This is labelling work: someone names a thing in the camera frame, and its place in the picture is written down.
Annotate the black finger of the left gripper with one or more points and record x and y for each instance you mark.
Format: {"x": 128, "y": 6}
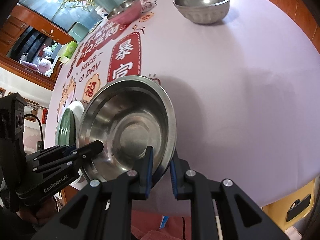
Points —
{"x": 80, "y": 155}

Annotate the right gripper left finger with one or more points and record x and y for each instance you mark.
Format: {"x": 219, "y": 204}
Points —
{"x": 102, "y": 210}

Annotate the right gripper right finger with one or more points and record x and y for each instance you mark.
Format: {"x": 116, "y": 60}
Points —
{"x": 220, "y": 210}

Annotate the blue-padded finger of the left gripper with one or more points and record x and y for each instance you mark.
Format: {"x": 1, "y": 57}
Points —
{"x": 51, "y": 154}

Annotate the dark green plate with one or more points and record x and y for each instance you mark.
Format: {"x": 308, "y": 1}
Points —
{"x": 65, "y": 132}

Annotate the white plate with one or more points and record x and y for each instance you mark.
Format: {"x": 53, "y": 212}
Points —
{"x": 77, "y": 109}

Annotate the wide shallow steel bowl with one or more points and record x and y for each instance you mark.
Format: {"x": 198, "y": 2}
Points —
{"x": 127, "y": 115}

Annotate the pink steel-lined bowl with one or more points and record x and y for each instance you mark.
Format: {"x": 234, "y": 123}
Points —
{"x": 126, "y": 12}

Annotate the deep steel bowl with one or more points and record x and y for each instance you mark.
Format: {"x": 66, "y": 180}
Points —
{"x": 203, "y": 11}

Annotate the person's left hand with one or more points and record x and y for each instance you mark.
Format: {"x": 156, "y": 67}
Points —
{"x": 39, "y": 215}

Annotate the yellow chair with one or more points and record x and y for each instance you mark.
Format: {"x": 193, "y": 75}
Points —
{"x": 292, "y": 208}

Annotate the pink plush toy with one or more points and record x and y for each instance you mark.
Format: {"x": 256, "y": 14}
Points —
{"x": 44, "y": 60}

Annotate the green tissue pack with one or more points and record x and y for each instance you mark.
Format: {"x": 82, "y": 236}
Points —
{"x": 66, "y": 51}

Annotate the teal ceramic cup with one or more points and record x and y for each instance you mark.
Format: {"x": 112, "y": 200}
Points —
{"x": 78, "y": 31}

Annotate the small white pill bottle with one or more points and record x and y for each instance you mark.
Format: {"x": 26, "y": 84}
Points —
{"x": 102, "y": 12}

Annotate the pink printed tablecloth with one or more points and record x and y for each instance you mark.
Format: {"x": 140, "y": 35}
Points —
{"x": 245, "y": 91}

